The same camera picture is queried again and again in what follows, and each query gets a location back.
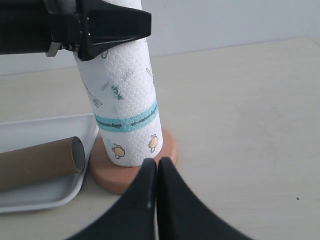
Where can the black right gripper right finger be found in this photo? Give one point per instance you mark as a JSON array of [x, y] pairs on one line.
[[181, 215]]

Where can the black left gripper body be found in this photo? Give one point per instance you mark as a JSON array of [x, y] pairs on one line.
[[68, 26]]

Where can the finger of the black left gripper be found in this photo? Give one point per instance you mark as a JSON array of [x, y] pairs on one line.
[[105, 25]]

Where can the brown cardboard tube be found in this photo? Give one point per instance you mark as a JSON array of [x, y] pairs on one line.
[[42, 162]]

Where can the white rectangular plastic tray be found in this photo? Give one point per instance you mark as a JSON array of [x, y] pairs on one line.
[[53, 193]]

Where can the printed white paper towel roll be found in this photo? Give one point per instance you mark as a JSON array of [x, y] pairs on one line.
[[120, 86]]

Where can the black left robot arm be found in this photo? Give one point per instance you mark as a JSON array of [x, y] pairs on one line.
[[24, 27]]

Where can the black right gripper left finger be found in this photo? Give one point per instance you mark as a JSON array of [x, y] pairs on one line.
[[132, 216]]

